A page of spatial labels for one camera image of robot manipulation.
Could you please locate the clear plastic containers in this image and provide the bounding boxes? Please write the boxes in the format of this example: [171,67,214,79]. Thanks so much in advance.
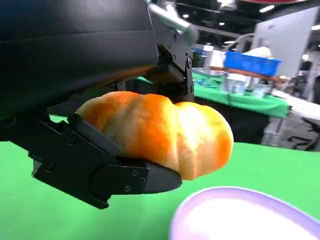
[221,73,274,99]

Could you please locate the blue plastic bin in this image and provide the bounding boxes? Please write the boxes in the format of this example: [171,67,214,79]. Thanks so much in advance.
[224,50,283,76]

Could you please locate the white booth panel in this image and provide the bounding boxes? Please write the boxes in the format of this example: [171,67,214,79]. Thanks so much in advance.
[252,6,320,103]

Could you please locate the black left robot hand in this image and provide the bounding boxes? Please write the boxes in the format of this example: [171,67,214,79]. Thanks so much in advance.
[0,0,195,210]

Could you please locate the orange white toy bread roll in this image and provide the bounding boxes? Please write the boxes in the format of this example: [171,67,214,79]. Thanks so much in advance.
[74,90,235,181]

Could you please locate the green-covered background table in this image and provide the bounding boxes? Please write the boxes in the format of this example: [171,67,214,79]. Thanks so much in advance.
[136,72,293,119]

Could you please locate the silver metal bar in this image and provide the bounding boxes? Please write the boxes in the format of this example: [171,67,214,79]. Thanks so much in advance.
[147,0,200,45]

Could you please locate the lilac plate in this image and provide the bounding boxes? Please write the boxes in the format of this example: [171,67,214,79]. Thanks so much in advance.
[169,186,320,240]

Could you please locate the green table cloth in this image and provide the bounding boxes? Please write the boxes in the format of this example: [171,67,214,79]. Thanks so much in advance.
[0,113,320,240]

